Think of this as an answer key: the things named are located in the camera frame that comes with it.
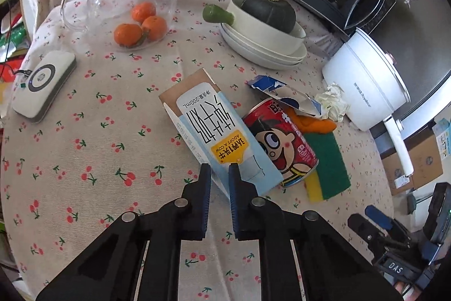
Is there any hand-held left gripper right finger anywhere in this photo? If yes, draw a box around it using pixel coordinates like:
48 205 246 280
228 163 402 301

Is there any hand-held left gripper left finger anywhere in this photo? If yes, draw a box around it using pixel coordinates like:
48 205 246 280
35 163 212 301

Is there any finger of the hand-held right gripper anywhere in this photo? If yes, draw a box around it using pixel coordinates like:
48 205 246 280
364 205 406 241
347 214 383 249

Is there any green yellow scrub sponge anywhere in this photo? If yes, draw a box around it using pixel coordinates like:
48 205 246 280
302 132 352 204

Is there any red drink can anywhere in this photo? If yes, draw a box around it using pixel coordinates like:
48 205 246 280
242 97 320 188

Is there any light blue milk carton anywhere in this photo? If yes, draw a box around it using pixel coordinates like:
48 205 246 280
158 68 284 198

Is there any orange carrot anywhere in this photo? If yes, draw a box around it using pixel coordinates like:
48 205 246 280
285 106 337 137

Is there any blue white torn wrapper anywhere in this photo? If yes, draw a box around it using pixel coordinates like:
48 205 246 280
247 75 330 119

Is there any yellowish tissue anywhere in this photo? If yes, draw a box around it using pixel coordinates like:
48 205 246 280
314 83 350 123

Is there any large cardboard box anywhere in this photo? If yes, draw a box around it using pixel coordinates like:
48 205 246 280
381 135 445 196

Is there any light blue printed box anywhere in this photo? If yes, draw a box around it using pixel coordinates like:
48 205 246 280
431 118 451 158

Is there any cherry print tablecloth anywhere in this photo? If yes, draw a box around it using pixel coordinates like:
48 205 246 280
0 0 396 301

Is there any white electric cooking pot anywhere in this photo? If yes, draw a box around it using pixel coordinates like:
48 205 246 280
322 28 415 179

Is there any stack of white plates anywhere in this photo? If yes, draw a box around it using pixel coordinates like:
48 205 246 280
220 22 308 69

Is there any orange tangerine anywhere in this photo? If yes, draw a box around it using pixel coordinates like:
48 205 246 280
131 2 156 24
142 16 168 41
114 23 143 48

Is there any grey refrigerator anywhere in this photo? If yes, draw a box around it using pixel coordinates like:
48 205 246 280
366 0 451 133

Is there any dark green pumpkin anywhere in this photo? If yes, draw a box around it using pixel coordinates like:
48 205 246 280
241 0 297 34

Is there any white rounded electronic device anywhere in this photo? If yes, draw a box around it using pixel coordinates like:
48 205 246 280
12 51 77 124

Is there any white bowl with green handle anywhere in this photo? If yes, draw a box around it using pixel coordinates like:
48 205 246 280
202 0 307 55

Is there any black cable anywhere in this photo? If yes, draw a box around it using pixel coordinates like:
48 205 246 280
0 62 33 80

